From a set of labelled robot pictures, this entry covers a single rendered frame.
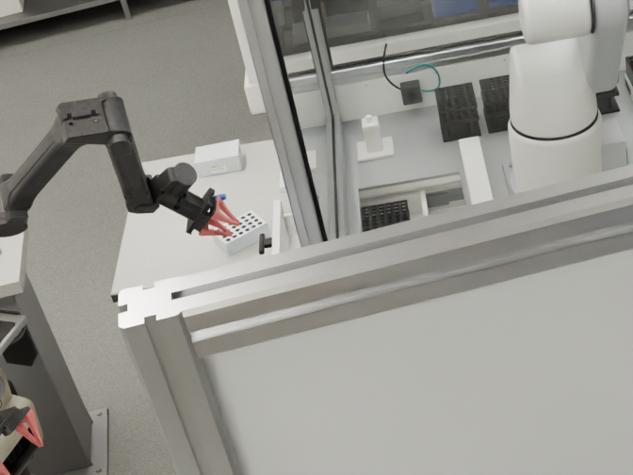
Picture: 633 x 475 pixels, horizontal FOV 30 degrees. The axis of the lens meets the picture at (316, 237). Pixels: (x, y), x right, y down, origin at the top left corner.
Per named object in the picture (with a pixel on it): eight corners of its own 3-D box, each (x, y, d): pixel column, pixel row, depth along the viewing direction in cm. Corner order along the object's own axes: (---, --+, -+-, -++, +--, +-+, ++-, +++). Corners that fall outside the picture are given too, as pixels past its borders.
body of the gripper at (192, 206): (215, 206, 263) (186, 191, 261) (192, 237, 269) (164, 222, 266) (217, 189, 269) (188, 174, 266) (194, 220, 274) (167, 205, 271)
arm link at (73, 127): (61, 86, 218) (73, 134, 215) (126, 90, 226) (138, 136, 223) (-25, 195, 250) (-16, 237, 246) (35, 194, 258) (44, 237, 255)
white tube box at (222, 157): (198, 178, 335) (193, 163, 332) (200, 162, 342) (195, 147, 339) (242, 170, 334) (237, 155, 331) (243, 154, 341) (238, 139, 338)
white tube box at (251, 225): (229, 255, 302) (225, 244, 299) (214, 242, 308) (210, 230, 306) (269, 234, 306) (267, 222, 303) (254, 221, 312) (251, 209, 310)
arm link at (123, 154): (89, 94, 225) (103, 145, 221) (120, 87, 225) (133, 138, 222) (121, 180, 265) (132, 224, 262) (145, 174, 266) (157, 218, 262)
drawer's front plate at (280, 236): (281, 309, 270) (270, 271, 264) (283, 235, 294) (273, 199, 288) (288, 307, 270) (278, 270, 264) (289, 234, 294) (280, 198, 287)
